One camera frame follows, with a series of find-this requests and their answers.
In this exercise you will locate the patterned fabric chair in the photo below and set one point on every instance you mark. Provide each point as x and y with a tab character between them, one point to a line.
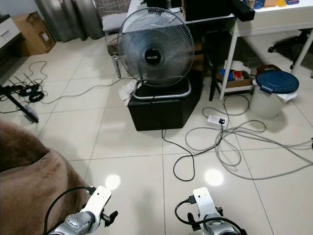
113	22

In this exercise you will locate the white bucket with blue lid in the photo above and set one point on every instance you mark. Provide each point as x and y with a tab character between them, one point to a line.
271	100

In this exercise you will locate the brown cardboard box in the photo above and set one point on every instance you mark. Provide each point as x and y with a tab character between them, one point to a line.
35	34

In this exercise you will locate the black leather ottoman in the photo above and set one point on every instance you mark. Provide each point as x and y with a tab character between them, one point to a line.
164	113

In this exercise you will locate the grey curtain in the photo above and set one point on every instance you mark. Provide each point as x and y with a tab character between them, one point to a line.
68	19

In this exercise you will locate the open box of clutter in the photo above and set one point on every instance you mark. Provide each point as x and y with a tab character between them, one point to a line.
237	74

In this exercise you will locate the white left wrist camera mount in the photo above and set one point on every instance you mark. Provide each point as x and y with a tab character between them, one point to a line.
98	198

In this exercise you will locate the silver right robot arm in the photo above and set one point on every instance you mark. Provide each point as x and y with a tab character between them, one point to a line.
217	227

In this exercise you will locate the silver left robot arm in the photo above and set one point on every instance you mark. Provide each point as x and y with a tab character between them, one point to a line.
78	225

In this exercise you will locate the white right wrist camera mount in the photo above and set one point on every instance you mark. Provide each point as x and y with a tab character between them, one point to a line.
204	200

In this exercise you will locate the white table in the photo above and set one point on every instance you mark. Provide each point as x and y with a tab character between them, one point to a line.
279	17

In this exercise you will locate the white drawer cabinet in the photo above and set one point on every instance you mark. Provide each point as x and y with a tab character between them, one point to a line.
7	33

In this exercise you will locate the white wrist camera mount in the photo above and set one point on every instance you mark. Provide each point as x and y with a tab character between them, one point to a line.
204	200
98	198

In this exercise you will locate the brown bean bag sofa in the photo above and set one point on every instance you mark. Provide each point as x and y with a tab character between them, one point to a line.
29	196

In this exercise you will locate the white power strip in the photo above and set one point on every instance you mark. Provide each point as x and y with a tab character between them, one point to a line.
215	119

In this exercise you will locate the black soundbar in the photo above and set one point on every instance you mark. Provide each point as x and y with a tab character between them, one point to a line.
215	9

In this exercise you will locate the crumpled white paper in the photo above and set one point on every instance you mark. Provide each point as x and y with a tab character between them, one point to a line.
128	90

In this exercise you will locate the black tripod stand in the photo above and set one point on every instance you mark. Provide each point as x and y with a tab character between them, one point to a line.
29	111

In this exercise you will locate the grey round floor fan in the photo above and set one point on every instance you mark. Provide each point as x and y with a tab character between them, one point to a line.
154	51

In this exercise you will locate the black office chair base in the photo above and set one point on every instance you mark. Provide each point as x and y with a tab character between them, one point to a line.
291	45

